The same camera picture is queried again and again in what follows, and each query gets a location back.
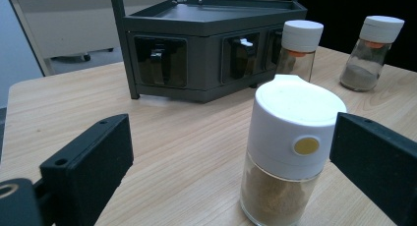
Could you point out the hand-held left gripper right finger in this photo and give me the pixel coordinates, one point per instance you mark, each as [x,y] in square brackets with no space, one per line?
[377,160]

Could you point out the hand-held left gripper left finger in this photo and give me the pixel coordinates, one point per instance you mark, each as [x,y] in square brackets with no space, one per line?
[88,167]

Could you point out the spice jar with brown powder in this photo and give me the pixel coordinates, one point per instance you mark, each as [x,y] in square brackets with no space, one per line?
[288,121]

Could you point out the spice jar with grey powder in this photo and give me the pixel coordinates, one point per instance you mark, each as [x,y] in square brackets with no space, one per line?
[380,29]

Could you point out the spice jar with orange powder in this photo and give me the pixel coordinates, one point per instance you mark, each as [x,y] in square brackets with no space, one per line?
[301,34]

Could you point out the dark grey spice rack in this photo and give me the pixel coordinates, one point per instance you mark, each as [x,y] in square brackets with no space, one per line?
[206,26]

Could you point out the black caster wheel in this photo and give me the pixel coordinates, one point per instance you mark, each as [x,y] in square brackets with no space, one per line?
[86,57]

